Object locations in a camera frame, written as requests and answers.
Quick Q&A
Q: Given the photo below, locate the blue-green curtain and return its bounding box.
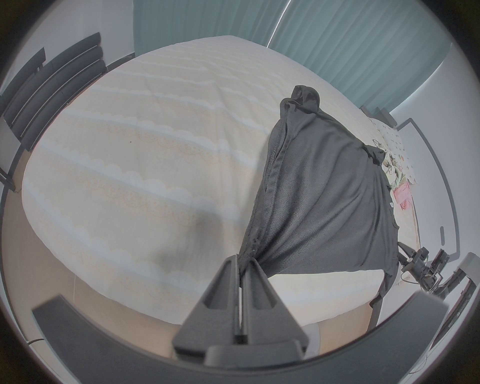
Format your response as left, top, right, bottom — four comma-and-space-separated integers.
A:
268, 0, 452, 109
133, 0, 289, 57

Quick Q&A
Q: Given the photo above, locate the bed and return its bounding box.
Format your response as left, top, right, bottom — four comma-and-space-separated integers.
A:
20, 35, 460, 331

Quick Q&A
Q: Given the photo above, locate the pink garment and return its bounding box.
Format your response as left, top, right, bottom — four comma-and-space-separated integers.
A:
393, 184, 413, 211

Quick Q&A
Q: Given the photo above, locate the grey bedside table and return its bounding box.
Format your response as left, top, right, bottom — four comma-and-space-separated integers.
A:
360, 106, 394, 126

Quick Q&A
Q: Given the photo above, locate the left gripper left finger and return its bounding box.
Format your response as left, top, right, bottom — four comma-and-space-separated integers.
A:
172, 255, 241, 361

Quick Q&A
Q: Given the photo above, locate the black T-shirt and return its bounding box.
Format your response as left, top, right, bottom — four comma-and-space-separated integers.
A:
240, 85, 400, 301

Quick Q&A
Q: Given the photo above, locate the white printed garment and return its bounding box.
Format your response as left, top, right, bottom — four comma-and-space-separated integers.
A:
371, 139, 406, 190

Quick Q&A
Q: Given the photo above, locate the white printed pillow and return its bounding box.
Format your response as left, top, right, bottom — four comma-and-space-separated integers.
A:
369, 118, 418, 186

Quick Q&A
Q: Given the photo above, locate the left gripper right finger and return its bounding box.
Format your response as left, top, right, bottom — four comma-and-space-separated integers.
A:
241, 259, 310, 352

